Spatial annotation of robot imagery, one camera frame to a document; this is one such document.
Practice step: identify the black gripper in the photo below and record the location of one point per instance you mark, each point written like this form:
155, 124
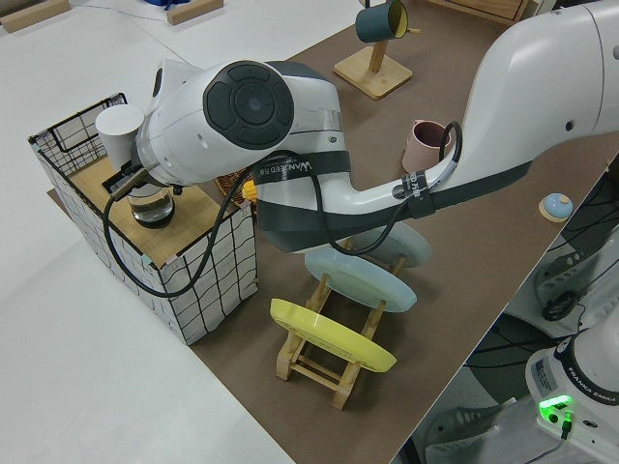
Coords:
167, 186

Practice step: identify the white bottle with glass base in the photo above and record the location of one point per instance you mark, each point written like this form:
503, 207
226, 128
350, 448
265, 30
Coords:
118, 130

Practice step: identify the pink mug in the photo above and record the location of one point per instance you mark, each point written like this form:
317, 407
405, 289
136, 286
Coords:
425, 145

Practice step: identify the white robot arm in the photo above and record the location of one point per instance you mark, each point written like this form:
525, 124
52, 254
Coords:
193, 130

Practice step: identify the round brown wicker basket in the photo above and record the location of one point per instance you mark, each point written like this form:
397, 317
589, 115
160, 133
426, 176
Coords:
221, 186

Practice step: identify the yellow corn cob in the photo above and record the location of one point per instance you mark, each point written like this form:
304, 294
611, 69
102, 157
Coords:
249, 191

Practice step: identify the blue object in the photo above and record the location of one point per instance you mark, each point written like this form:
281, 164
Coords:
164, 4

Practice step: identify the light wooden block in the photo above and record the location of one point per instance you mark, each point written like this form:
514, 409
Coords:
193, 10
34, 17

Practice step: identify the yellow plate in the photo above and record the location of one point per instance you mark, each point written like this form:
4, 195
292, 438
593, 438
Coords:
329, 333

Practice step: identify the light blue plate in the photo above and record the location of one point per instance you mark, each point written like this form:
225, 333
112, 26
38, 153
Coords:
358, 285

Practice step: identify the wooden plate rack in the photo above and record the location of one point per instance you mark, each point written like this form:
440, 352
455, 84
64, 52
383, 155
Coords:
314, 372

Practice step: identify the wooden mug tree stand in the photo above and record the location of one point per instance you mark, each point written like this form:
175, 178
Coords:
377, 77

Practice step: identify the grey plate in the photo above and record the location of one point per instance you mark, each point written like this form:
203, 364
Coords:
411, 246

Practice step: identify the dark blue mug yellow inside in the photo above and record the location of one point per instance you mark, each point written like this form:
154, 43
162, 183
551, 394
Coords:
374, 21

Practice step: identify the wooden drawer cabinet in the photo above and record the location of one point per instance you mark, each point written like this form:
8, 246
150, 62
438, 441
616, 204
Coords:
474, 9

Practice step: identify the blue bell on wooden base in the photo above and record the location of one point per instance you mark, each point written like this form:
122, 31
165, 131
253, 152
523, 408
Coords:
556, 205

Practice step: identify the white power strip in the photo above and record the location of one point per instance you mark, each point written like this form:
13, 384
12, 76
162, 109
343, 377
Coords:
561, 275

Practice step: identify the grey wrist bracket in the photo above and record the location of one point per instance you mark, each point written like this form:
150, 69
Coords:
121, 181

